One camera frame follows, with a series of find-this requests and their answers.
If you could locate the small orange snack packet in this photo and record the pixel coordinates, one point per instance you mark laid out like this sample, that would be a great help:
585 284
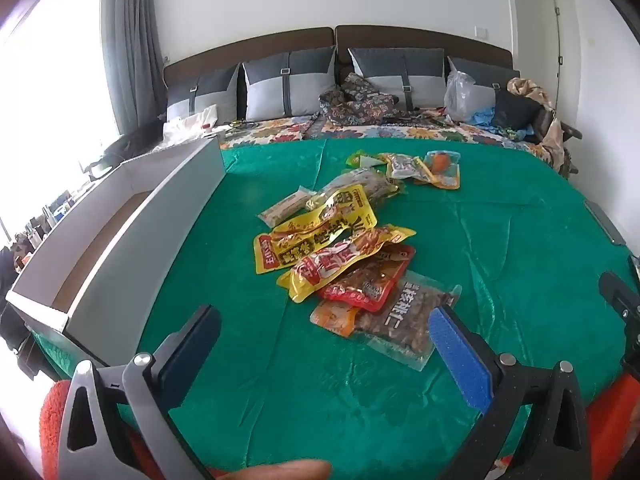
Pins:
332 317

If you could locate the blue cloth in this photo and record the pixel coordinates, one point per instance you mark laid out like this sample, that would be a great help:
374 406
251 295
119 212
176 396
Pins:
487 117

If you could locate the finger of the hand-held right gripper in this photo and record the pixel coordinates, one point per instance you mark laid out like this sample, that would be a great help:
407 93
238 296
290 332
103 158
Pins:
632 350
617 292

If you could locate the small red-capped bottle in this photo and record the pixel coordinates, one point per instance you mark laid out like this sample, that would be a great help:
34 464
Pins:
205 128

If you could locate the folded dark floral blanket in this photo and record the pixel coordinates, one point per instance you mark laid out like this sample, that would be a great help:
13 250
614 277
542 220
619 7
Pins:
357 102

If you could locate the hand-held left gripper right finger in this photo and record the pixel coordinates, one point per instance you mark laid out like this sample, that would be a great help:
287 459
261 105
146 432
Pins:
460 355

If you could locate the dark bag by window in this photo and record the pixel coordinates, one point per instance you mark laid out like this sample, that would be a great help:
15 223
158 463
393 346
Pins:
125 152

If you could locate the brown headboard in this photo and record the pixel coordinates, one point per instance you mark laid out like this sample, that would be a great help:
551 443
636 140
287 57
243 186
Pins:
400 37

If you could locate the green bed cloth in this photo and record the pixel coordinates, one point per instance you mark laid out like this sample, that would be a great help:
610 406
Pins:
500 260

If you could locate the yellow and red snack packet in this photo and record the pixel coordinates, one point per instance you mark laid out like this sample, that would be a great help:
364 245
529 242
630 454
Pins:
330 265

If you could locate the green snack packet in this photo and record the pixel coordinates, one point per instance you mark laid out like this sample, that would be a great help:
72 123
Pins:
362 160

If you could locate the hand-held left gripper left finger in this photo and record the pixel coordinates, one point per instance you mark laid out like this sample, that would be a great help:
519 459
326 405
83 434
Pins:
195 350

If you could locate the beige patterned cloth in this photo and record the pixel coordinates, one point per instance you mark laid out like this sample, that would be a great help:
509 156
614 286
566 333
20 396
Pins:
555 140

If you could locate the white cardboard box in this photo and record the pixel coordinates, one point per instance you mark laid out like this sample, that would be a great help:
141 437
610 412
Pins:
125 260

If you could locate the clear plastic bag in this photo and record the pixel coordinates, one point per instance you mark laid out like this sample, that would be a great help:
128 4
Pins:
460 95

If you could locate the floral bedsheet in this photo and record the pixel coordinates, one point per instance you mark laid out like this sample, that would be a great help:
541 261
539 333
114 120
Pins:
450 135

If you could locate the cluttered window desk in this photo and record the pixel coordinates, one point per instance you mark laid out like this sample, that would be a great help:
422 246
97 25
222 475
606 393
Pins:
45 220

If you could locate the white cloth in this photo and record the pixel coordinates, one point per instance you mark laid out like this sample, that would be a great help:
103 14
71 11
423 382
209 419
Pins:
182 127

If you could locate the large yellow snack packet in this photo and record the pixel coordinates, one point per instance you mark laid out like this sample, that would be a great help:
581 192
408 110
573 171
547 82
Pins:
295 247

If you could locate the grey curtain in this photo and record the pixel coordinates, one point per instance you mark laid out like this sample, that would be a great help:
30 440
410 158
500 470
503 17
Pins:
130 50

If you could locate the white wall switch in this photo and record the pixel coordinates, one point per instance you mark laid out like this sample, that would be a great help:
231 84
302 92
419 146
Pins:
482 32

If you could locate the black bag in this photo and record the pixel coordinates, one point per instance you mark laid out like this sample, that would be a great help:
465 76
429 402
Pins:
517 110

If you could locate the clear beige snack packet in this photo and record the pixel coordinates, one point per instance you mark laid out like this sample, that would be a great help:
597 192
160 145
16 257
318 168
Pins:
285 207

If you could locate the person's left hand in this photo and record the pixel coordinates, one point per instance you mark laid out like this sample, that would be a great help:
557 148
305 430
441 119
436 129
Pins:
280 471

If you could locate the brown and gold snack packet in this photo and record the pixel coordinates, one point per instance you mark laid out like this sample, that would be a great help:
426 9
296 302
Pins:
365 182

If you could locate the clear packet of brown nuts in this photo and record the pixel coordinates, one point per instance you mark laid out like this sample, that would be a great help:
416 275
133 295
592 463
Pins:
405 320

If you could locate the blue packet with orange drumstick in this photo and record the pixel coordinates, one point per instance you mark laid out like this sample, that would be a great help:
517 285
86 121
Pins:
442 167

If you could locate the grey panel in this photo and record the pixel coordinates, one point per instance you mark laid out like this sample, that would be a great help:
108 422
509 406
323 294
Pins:
605 222

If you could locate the white and yellow snack packet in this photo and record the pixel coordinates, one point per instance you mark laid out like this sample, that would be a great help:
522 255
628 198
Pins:
407 166

